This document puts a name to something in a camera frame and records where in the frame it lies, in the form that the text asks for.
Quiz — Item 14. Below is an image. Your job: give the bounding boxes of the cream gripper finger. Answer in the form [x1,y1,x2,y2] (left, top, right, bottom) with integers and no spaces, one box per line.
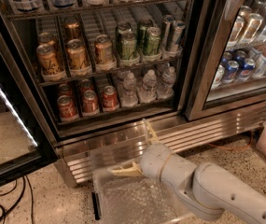
[110,161,143,176]
[142,119,159,145]

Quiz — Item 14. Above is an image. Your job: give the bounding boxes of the gold can front middle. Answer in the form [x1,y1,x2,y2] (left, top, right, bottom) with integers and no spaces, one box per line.
[66,38,91,77]

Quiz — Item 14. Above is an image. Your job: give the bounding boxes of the clear water bottle right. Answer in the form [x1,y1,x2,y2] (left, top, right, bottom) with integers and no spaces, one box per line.
[157,66,176,99]

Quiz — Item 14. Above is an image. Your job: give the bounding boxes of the green can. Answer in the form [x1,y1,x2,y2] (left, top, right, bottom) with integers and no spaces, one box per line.
[142,27,161,62]
[120,31,138,66]
[137,19,153,48]
[115,21,132,47]

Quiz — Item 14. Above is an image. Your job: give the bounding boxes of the gold can front left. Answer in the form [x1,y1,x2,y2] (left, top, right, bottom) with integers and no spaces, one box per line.
[36,44,64,81]

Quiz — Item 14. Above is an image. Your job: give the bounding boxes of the open glass fridge door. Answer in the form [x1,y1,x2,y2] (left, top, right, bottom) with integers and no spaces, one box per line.
[0,53,57,187]

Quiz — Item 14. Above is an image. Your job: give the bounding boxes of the slim silver can rear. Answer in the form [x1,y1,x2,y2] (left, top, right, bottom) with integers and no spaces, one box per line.
[161,14,175,47]

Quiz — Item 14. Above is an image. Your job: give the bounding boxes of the clear water bottle left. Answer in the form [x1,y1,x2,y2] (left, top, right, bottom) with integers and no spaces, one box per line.
[120,72,138,107]

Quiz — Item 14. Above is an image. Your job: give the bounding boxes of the green can front right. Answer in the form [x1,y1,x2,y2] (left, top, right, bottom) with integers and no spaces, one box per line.
[142,27,161,62]

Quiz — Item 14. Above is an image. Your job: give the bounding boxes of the clear plastic bin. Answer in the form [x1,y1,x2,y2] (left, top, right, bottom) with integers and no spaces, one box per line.
[92,157,191,224]

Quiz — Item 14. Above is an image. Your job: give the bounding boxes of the clear water bottle middle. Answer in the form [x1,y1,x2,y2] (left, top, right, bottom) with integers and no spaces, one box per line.
[138,69,157,104]

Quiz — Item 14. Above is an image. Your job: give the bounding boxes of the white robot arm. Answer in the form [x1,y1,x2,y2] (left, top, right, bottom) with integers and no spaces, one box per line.
[110,120,266,224]

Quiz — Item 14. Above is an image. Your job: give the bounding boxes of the blue pepsi can left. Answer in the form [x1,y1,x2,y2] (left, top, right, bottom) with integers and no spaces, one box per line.
[222,61,239,83]

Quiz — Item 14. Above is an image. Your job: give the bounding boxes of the blue pepsi can right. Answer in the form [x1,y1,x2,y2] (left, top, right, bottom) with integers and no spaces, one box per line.
[237,58,256,81]

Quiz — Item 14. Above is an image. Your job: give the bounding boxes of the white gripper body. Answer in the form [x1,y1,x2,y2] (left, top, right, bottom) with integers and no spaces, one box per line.
[140,143,197,188]

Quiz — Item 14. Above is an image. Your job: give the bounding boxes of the white pepsi can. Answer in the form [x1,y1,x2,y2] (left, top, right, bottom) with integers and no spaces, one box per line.
[212,64,225,89]

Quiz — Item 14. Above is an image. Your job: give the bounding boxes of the closed glass fridge door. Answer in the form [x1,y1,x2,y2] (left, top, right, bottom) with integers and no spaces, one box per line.
[185,0,266,120]

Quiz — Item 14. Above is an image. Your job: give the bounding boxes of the red coke can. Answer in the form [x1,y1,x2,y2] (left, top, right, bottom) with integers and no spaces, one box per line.
[82,91,99,116]
[57,95,78,121]
[78,78,94,94]
[57,83,73,97]
[102,85,119,112]

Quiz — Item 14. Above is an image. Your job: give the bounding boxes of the gold can rear middle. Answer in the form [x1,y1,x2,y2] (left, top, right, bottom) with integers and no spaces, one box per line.
[63,17,81,40]

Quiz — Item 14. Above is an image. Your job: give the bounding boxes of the slim silver can front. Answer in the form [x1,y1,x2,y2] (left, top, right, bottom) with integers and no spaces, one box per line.
[166,21,186,54]

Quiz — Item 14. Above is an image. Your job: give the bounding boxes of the clear water bottle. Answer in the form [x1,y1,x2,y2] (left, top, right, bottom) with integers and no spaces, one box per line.
[120,72,138,107]
[157,66,176,99]
[138,69,157,104]

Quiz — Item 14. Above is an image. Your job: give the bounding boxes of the gold can right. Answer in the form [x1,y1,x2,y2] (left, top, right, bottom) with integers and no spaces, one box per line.
[94,34,115,71]

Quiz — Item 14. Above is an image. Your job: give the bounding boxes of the gold can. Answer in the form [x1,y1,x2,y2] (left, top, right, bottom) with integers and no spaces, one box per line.
[36,44,64,81]
[63,17,81,40]
[37,32,57,49]
[94,34,115,71]
[66,38,91,77]

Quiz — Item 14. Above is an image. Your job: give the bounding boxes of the stainless steel fridge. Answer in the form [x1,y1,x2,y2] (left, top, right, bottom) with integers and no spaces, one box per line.
[0,0,266,187]

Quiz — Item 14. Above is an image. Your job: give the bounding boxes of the orange cable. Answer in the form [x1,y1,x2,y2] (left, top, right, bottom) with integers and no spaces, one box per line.
[206,131,254,151]

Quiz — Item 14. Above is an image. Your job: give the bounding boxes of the gold can rear left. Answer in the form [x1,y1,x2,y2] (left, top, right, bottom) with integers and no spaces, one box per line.
[37,32,57,49]

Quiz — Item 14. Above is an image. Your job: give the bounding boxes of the green can rear left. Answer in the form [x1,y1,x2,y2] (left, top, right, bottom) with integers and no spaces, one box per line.
[115,21,132,47]

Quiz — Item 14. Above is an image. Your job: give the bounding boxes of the green can front left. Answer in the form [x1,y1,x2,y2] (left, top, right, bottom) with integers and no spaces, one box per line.
[120,31,138,66]

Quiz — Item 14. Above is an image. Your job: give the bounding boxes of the slim silver can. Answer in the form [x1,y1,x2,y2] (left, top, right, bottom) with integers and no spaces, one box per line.
[166,21,186,54]
[161,14,175,47]

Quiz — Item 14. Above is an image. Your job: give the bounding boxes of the black floor cables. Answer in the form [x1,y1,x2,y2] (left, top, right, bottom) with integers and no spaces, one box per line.
[0,175,35,224]

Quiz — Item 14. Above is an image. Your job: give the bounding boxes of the green can rear right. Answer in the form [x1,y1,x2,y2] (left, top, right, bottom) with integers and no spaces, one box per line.
[137,19,153,48]

